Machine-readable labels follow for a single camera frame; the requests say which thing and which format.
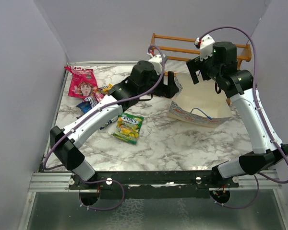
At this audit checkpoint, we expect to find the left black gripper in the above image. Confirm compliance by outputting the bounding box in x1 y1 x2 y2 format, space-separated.
139 69 179 99

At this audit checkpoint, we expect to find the blue checkered paper bag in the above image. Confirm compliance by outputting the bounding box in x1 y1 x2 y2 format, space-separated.
167 73 233 128

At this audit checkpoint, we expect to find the green snack packet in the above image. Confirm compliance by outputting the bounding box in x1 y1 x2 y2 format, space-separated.
113 113 144 145

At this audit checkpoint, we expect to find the yellow M&M's packet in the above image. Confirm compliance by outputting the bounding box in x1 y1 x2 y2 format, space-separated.
99 84 113 94

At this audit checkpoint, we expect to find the blue snack packet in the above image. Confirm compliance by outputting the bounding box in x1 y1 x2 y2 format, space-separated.
76 100 120 131

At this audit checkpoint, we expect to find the pink chips bag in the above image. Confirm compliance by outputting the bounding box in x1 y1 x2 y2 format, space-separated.
64 66 104 101

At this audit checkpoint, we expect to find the purple Fox's berries packet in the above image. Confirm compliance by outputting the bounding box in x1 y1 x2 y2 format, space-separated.
83 92 104 108

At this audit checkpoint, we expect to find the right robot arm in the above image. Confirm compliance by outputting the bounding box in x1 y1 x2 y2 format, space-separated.
186 37 288 187

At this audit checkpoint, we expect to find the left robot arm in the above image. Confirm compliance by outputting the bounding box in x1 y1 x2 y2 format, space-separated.
49 57 165 189

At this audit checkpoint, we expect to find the wooden rack shelf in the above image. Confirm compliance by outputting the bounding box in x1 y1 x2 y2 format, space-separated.
150 33 252 106

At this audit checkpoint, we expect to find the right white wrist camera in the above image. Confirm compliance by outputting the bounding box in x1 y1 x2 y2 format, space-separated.
194 34 215 61

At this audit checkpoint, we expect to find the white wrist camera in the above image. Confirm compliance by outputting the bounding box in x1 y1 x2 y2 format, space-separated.
194 34 215 61
148 53 163 75

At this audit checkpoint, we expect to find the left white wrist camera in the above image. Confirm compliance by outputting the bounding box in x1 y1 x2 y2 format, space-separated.
148 53 163 75

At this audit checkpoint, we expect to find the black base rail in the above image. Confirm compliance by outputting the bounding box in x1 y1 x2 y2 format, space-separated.
69 170 239 199

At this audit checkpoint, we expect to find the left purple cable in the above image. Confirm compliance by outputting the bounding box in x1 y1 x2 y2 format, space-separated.
42 45 166 211

